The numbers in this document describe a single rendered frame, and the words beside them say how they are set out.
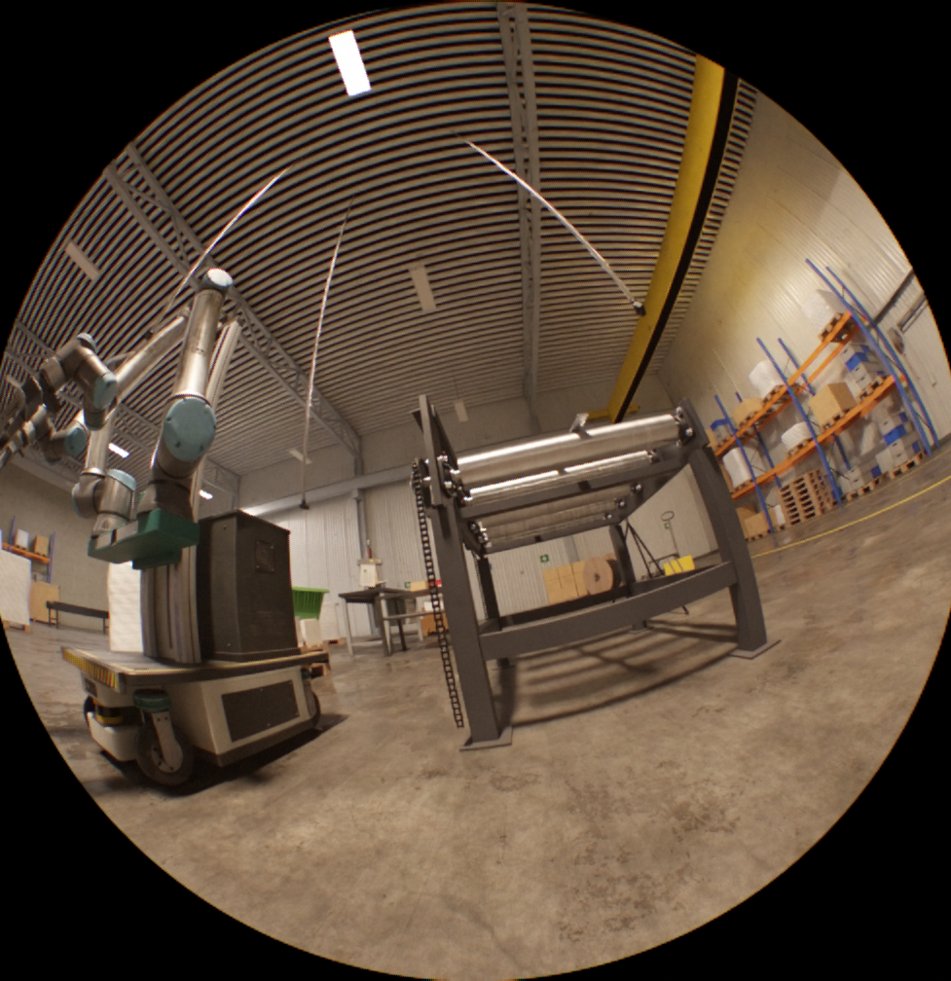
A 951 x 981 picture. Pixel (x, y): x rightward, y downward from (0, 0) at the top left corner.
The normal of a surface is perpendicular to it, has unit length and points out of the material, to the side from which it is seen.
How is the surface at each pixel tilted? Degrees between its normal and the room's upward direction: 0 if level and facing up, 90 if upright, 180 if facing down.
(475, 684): 90
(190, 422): 95
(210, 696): 90
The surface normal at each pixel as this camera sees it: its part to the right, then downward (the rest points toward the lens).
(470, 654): -0.13, -0.33
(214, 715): 0.98, -0.22
